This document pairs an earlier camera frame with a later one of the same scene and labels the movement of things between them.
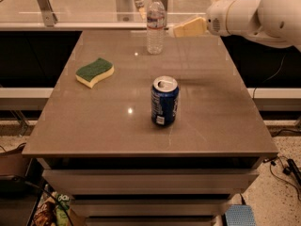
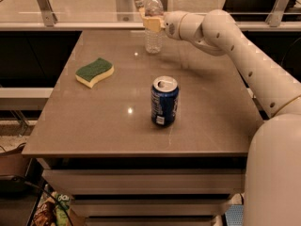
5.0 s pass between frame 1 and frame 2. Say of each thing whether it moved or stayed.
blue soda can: stayed
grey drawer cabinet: stayed
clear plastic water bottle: stayed
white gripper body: moved
